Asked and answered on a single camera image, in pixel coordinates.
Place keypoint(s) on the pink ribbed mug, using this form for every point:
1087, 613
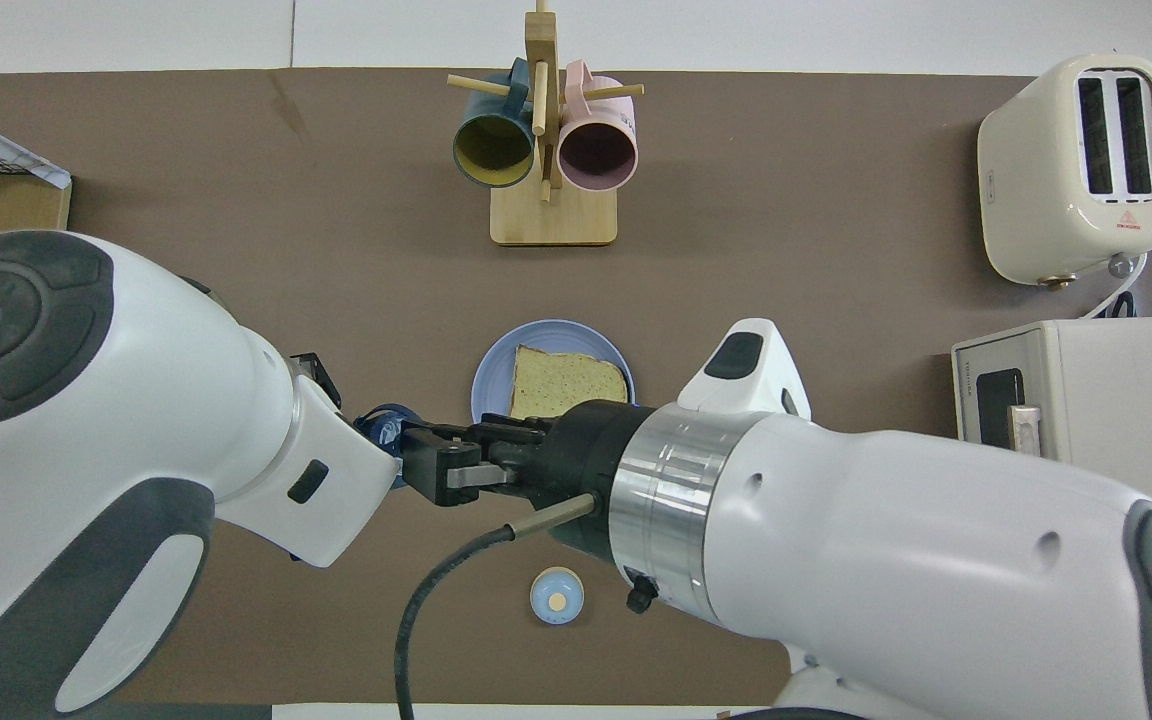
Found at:
596, 155

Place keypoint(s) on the teal mug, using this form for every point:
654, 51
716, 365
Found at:
491, 150

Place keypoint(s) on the blue round plate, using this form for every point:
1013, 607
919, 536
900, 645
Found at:
496, 370

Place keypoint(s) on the cream two-slot toaster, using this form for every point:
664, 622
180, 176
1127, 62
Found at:
1026, 200

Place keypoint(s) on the slice of bread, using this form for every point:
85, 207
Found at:
566, 385

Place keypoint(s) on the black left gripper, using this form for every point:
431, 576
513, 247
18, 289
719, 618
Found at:
319, 378

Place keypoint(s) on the wooden mug tree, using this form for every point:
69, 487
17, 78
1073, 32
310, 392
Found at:
556, 220

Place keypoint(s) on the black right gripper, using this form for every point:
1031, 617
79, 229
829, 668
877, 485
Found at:
576, 460

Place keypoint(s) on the cream toaster oven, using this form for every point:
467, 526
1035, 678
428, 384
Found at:
1136, 380

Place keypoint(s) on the brown table mat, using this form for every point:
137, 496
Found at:
336, 250

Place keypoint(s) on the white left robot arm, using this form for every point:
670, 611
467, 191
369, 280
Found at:
136, 400

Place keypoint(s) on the clear squeeze bottle blue cap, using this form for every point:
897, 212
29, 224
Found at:
381, 430

